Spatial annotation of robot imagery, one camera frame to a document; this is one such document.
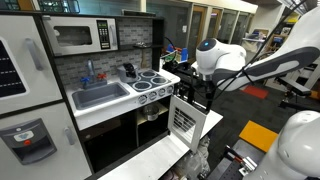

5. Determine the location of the grey stove knob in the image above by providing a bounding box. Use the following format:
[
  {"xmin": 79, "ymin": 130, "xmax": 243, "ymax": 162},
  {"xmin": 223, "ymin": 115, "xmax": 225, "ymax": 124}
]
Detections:
[
  {"xmin": 138, "ymin": 95, "xmax": 147, "ymax": 104},
  {"xmin": 167, "ymin": 86, "xmax": 174, "ymax": 93},
  {"xmin": 158, "ymin": 88, "xmax": 165, "ymax": 97},
  {"xmin": 149, "ymin": 92, "xmax": 157, "ymax": 100}
]

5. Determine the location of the toy microwave oven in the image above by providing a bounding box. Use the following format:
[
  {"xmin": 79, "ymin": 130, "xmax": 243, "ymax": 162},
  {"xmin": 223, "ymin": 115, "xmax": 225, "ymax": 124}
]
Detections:
[{"xmin": 42, "ymin": 15, "xmax": 118, "ymax": 56}]

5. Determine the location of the white oven cabinet door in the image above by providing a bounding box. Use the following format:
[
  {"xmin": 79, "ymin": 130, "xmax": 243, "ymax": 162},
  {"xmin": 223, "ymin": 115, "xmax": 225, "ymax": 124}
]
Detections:
[{"xmin": 168, "ymin": 95, "xmax": 206, "ymax": 153}]

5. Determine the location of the white toy kitchen unit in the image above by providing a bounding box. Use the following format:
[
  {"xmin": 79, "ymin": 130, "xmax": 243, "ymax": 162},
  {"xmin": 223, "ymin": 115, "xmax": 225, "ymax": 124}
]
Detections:
[{"xmin": 0, "ymin": 9, "xmax": 183, "ymax": 180}]

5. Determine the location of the wooden bookshelf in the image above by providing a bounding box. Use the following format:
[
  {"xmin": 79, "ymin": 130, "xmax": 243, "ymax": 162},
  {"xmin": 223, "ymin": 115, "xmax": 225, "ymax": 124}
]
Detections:
[{"xmin": 264, "ymin": 34, "xmax": 288, "ymax": 52}]

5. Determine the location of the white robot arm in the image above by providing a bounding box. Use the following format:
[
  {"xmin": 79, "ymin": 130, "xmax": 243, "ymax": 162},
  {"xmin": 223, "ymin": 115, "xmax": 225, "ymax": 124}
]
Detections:
[{"xmin": 192, "ymin": 7, "xmax": 320, "ymax": 180}]

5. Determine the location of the wooden slotted spatula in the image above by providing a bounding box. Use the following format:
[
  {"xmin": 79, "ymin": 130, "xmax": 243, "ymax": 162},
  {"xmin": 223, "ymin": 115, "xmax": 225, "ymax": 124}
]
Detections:
[{"xmin": 141, "ymin": 49, "xmax": 147, "ymax": 69}]

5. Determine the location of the grey toy sink faucet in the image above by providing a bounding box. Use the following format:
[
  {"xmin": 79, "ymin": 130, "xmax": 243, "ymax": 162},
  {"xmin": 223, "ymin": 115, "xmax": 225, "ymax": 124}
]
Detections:
[{"xmin": 80, "ymin": 59, "xmax": 107, "ymax": 90}]

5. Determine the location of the clear plastic bag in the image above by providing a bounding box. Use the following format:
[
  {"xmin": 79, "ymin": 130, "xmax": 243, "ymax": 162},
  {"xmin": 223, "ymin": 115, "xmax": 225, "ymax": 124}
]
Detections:
[{"xmin": 174, "ymin": 136, "xmax": 210, "ymax": 180}]

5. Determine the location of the stainless steel pot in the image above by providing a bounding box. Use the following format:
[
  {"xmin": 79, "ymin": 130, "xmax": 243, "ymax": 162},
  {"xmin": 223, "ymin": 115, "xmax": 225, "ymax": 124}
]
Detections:
[{"xmin": 143, "ymin": 104, "xmax": 160, "ymax": 121}]

